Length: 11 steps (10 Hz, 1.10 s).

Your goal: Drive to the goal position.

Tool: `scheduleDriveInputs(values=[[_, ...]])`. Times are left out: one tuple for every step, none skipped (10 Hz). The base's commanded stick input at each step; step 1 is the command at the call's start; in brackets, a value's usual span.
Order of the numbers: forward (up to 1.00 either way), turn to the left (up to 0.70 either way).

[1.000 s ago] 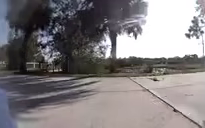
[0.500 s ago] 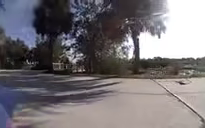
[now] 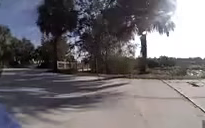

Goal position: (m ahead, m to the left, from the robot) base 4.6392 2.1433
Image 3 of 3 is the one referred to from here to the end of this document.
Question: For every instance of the grass strip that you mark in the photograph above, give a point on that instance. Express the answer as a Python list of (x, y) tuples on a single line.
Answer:
[(163, 74)]

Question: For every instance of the row of trees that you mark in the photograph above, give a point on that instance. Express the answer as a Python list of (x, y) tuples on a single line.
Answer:
[(13, 50)]

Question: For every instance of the white fence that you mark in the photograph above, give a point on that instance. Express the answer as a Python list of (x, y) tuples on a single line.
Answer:
[(66, 65)]

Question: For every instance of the pale kerb line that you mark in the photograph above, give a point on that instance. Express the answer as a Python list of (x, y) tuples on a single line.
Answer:
[(186, 98)]

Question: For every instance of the grey asphalt road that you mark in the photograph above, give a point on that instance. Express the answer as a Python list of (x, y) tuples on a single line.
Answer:
[(123, 104)]

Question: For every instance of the group of tall trees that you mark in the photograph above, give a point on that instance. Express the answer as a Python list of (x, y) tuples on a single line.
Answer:
[(100, 30)]

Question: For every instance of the distant tree line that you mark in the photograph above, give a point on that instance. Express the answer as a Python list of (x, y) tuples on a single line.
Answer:
[(183, 62)]

